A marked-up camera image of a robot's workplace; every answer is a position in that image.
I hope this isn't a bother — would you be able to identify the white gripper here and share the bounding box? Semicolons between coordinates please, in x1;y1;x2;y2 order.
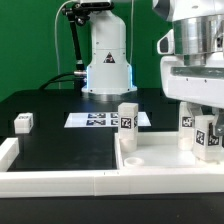
160;54;224;136

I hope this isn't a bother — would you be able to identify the white square table top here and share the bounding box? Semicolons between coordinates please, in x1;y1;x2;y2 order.
115;132;224;169

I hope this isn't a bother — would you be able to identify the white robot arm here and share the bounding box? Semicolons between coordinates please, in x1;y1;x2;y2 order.
81;0;224;136

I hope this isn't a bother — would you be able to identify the white marker sheet with tags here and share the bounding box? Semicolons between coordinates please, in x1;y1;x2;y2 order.
64;111;152;129

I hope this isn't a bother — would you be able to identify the white U-shaped obstacle fence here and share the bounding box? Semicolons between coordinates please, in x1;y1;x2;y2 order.
0;138;224;198

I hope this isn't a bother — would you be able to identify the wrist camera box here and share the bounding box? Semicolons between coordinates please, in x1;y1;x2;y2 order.
157;29;174;55

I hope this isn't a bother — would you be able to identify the black cable bundle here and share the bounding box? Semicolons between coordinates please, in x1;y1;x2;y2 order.
38;71;88;91

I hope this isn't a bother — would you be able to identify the white cable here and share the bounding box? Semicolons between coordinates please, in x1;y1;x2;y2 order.
54;0;79;89

